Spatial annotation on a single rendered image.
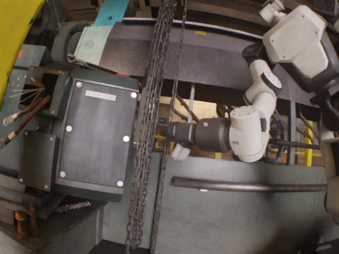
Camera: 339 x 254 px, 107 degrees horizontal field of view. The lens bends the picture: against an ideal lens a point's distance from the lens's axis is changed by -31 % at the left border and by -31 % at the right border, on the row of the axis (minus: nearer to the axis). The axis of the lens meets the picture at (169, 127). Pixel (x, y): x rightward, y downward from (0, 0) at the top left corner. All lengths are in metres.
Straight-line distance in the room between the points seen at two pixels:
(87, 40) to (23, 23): 1.19
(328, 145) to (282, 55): 0.39
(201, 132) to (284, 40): 0.49
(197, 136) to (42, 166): 0.41
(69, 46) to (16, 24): 1.19
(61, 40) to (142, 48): 0.61
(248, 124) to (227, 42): 1.00
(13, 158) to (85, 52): 0.99
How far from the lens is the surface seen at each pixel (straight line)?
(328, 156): 0.82
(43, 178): 0.53
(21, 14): 0.30
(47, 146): 0.52
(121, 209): 1.10
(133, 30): 1.37
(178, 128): 0.48
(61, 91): 0.51
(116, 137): 0.55
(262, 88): 0.61
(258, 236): 1.22
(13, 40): 0.29
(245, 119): 0.38
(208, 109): 6.13
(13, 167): 0.64
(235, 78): 1.19
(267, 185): 1.03
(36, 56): 0.68
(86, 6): 1.98
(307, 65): 0.73
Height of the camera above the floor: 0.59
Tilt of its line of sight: 9 degrees up
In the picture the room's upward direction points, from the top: 8 degrees clockwise
